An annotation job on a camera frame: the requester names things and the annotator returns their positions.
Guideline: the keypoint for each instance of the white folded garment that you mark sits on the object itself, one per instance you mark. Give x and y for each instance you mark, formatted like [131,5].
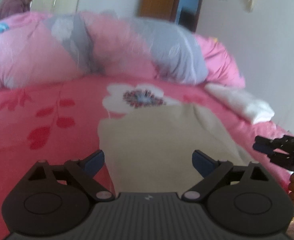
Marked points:
[241,102]

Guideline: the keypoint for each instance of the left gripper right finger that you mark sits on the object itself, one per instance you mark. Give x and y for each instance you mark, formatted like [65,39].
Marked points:
[213,173]

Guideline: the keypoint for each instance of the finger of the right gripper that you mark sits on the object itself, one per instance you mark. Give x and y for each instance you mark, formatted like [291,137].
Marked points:
[265,149]
[262,140]

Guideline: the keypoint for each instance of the pink grey floral duvet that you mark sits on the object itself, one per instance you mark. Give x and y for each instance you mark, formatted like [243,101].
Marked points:
[40,49]

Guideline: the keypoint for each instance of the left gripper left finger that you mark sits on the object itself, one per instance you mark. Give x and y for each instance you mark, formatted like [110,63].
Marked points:
[83,172]

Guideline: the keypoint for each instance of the beige zip hoodie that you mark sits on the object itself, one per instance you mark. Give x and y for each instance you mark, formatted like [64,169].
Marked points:
[150,149]

